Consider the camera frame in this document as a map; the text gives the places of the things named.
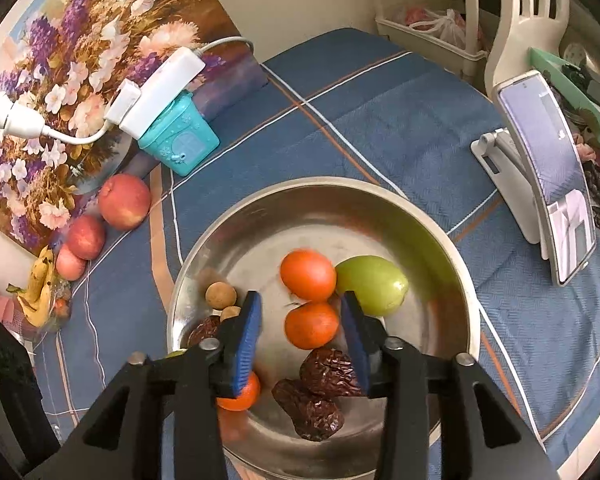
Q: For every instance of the teal plastic box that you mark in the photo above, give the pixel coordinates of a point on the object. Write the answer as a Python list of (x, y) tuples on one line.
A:
[(180, 132)]

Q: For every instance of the brown longan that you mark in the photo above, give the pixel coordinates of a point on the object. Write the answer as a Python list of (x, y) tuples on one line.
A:
[(220, 296), (228, 313)]

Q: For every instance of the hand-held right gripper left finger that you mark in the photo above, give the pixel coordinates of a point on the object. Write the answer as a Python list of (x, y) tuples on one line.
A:
[(245, 345)]

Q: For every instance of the smartphone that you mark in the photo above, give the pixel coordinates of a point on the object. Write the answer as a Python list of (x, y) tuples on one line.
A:
[(547, 175)]

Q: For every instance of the round metal bowl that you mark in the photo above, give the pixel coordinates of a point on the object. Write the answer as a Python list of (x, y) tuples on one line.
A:
[(330, 220)]

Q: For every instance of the dried red date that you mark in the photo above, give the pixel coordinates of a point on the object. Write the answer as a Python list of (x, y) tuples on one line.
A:
[(202, 332), (307, 415), (330, 372)]

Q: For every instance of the white plug adapter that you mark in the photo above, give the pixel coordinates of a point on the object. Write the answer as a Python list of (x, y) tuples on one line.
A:
[(122, 102)]

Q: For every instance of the plastic bag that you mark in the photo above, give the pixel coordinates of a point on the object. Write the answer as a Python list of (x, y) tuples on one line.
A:
[(440, 25)]

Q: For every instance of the small orange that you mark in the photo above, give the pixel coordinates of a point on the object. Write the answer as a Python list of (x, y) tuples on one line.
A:
[(311, 325), (307, 275), (242, 397)]

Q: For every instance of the white storage rack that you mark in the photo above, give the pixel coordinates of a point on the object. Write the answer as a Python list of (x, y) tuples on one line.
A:
[(472, 10)]

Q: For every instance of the white phone stand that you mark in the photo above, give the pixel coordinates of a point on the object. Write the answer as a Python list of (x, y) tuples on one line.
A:
[(505, 175)]

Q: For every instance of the yellow banana bunch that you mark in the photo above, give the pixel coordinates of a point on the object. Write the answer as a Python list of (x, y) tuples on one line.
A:
[(37, 285)]

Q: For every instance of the white plastic chair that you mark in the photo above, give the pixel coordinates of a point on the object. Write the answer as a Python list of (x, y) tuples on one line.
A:
[(520, 25)]

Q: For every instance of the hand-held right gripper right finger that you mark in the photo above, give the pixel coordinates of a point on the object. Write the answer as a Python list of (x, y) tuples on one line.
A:
[(354, 345)]

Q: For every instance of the clear fruit basket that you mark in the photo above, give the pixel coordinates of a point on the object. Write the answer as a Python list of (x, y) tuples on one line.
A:
[(59, 307)]

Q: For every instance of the red apple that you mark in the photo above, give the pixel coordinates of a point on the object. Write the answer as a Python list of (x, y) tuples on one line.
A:
[(86, 237), (125, 202)]

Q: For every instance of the floral painting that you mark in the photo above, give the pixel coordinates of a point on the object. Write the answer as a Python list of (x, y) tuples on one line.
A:
[(80, 35)]

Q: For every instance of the blue plaid tablecloth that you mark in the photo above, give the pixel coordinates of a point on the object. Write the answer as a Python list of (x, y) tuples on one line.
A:
[(380, 110)]

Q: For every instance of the pink apple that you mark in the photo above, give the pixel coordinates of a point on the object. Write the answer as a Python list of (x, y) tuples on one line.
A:
[(70, 262)]

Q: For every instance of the green box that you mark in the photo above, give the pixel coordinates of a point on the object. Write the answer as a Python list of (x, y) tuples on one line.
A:
[(555, 67)]

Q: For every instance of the white power strip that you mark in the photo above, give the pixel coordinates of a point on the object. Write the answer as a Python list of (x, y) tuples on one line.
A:
[(162, 92)]

